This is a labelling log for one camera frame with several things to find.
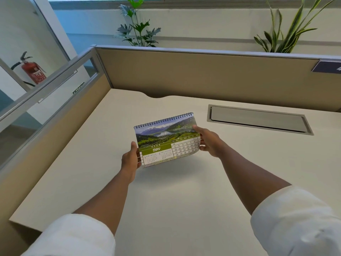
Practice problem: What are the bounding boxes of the person's right hand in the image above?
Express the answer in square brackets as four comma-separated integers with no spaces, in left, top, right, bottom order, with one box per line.
[192,125,227,158]

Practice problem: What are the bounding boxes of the person's left hand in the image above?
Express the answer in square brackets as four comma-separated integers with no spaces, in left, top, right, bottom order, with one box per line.
[121,141,142,184]

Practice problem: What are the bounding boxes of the spiral-bound desk calendar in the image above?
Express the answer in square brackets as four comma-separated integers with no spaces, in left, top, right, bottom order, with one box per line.
[134,112,201,168]

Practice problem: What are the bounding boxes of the person's left forearm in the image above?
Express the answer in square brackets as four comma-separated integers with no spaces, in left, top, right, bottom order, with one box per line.
[71,173,135,236]

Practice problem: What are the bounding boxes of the person's right forearm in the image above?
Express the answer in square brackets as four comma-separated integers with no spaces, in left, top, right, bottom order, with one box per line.
[217,146,292,216]

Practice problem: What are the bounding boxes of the beige cubicle partition panel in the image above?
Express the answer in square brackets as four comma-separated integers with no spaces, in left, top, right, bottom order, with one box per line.
[91,45,341,113]

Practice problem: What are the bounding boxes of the beige side partition panel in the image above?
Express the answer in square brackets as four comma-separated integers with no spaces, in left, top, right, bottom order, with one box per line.
[0,46,113,232]

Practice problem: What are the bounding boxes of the broad-leaf green plant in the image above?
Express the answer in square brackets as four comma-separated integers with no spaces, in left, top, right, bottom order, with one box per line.
[115,0,162,48]

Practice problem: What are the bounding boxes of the red fire extinguisher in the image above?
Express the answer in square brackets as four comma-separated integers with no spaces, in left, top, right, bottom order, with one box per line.
[11,52,47,85]

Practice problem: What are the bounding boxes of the long-leaf snake plant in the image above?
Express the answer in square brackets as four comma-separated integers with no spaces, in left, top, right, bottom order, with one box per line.
[254,0,338,54]

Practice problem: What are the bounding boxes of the dark blue name plate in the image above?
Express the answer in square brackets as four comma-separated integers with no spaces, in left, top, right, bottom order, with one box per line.
[311,61,341,74]

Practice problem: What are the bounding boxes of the grey desk cable hatch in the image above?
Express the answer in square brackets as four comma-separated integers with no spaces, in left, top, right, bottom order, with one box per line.
[207,104,314,136]

